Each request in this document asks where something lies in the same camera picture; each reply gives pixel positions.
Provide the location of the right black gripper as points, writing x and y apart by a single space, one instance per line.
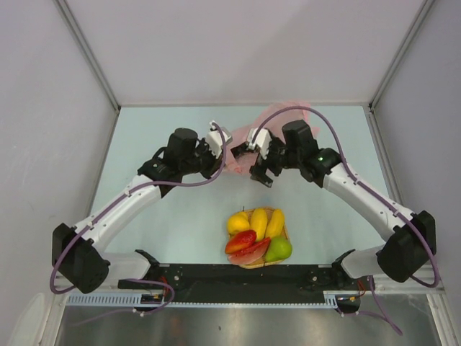
260 169

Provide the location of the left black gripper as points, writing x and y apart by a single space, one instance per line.
203 145

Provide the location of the yellow fake mango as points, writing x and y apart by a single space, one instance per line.
258 222

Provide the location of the fake yellow banana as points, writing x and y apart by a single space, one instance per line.
276 224

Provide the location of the yellow fake pear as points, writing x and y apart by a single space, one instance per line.
238 222

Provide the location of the pink plastic bag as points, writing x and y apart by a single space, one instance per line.
240 164

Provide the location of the red-orange fake mango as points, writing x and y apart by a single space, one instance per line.
241 240

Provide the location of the fake green pear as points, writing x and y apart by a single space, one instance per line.
279 249

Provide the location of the fake watermelon slice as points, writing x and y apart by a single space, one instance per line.
251 254

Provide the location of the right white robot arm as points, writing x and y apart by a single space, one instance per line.
409 237

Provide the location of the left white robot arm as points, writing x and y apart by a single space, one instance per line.
79 252

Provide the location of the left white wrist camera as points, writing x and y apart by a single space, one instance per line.
216 138

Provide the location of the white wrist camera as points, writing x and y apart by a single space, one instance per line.
216 138
259 141

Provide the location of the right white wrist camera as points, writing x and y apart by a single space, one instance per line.
259 141

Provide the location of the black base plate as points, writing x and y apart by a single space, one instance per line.
287 295

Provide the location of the blue-white cable duct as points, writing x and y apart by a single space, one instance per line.
148 301

